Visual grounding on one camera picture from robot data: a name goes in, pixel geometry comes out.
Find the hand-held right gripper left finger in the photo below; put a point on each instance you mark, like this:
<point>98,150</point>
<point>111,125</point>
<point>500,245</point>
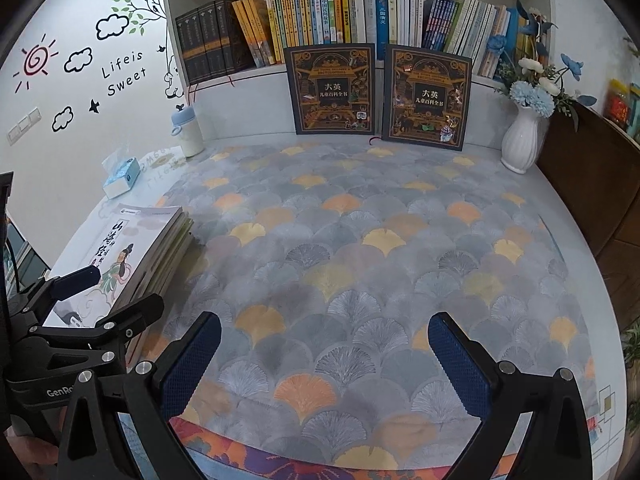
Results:
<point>192,365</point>

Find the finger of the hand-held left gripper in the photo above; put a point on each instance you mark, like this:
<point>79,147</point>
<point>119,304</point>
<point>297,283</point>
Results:
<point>140,312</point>
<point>80,280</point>

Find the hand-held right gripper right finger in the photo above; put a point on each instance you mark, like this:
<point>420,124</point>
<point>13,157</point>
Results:
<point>457,365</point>

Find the tidy stack of picture books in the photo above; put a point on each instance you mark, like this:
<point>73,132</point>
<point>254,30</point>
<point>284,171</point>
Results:
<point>140,240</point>

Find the row of colourful shelf books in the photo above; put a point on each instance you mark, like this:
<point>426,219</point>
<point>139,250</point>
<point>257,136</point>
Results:
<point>310,15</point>
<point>400,15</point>

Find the person's left hand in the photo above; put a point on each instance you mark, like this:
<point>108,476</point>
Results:
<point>30,452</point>

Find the blue tissue pack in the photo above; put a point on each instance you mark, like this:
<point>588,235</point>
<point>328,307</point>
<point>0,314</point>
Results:
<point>120,177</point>

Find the green potted plant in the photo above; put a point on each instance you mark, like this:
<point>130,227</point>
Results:
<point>631,350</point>

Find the white bottle with blue lid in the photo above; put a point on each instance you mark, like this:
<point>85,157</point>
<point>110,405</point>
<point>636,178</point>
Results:
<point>187,132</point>

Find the brown wooden cabinet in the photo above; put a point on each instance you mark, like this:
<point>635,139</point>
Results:
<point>590,185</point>

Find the white bookshelf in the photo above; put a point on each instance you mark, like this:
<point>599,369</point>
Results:
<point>250,105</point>

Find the dark ornate encyclopedia book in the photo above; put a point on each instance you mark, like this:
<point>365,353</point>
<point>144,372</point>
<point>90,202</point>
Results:
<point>330,90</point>
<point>425,97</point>

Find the blue and white artificial flowers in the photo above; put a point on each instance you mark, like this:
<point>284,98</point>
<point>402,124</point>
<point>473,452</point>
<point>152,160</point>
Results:
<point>535,95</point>

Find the colourful containers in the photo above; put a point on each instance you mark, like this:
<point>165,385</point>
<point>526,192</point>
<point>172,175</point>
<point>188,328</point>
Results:
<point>620,107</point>

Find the green leafy plant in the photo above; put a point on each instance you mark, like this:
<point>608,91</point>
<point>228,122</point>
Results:
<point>632,47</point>

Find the small black cloud wall decal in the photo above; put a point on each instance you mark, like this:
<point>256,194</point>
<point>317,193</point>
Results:
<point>78,59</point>
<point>62,119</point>

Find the white wall switch panel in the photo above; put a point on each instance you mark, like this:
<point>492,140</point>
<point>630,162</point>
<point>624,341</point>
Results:
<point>22,125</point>

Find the black bird wall decal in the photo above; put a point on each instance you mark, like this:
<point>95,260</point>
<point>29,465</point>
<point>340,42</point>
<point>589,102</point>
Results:
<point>93,106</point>

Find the black lettering wall decal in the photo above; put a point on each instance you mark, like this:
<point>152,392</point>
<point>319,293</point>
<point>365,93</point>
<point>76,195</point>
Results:
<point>125,72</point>

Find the bear swing wall decal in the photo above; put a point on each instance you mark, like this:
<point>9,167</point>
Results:
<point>172,77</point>

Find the red sun wall decal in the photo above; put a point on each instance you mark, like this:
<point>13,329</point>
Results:
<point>35,60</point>

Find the large black cloud wall decal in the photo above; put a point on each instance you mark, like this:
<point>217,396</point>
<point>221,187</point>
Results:
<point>114,22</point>

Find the green tree wall decal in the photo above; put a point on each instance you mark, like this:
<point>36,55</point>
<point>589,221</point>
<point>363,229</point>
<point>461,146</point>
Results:
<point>142,5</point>

